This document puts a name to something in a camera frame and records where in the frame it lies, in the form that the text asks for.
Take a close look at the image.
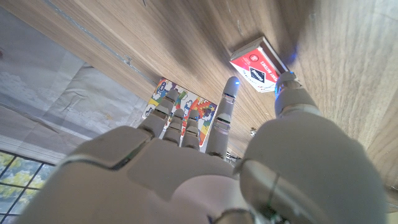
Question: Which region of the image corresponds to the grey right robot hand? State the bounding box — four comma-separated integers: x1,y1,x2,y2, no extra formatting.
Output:
15,71,388,224

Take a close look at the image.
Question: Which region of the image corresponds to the red and white matchbox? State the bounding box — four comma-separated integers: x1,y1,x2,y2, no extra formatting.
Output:
229,36,290,93

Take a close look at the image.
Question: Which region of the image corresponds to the colourful printed cardboard box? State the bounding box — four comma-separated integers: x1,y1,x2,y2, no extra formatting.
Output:
142,77,218,147

